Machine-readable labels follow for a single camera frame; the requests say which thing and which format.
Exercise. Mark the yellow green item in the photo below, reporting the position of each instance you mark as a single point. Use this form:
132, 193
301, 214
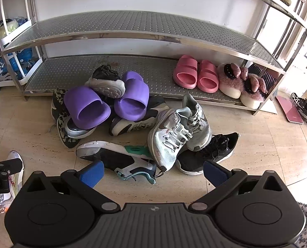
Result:
8, 27

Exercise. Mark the fluffy pink slipper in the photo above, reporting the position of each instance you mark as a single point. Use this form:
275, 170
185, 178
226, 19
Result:
253, 94
229, 81

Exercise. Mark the blue white roller skates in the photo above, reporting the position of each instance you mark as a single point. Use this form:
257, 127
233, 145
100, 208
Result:
12, 62

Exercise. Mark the person's white shoe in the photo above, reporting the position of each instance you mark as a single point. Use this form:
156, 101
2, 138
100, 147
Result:
17, 157

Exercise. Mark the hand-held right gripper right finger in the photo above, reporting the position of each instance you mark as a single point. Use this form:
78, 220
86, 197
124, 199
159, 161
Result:
215, 172

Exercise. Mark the metal shoe rack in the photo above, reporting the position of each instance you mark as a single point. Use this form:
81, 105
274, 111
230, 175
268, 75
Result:
143, 31

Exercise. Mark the silver grey sneaker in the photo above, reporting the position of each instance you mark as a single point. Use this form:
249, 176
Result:
169, 139
198, 124

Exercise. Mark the black mesh sneaker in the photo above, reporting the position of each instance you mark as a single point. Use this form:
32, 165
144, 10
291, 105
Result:
104, 81
207, 152

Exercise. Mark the pink bathroom scale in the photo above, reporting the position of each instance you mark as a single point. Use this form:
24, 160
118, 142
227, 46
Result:
290, 109

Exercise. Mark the black ribbed item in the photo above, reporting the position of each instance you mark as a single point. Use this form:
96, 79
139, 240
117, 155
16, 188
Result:
259, 70

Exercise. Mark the white navy sneaker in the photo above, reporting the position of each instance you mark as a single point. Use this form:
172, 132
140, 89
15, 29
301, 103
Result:
72, 131
132, 127

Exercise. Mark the black teal sneaker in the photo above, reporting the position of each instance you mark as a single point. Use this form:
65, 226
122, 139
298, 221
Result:
112, 160

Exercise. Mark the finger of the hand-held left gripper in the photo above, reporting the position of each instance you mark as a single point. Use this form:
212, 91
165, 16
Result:
11, 165

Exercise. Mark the white storage shelf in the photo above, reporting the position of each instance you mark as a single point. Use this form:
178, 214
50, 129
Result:
21, 35

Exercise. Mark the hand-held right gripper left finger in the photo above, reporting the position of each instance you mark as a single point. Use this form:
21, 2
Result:
91, 174

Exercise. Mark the blue packet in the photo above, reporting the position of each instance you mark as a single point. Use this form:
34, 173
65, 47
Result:
23, 20

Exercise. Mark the purple slipper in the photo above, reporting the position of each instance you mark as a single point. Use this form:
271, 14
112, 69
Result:
132, 100
86, 103

